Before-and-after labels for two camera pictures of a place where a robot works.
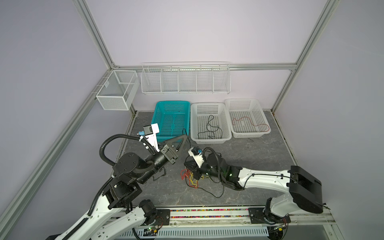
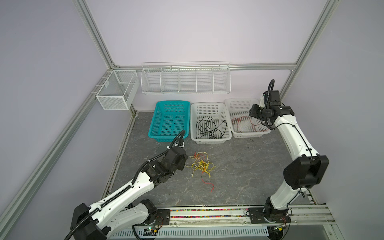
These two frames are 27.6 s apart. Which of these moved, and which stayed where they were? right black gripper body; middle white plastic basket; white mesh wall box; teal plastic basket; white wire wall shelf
Moved: right black gripper body
Stayed: teal plastic basket; middle white plastic basket; white wire wall shelf; white mesh wall box
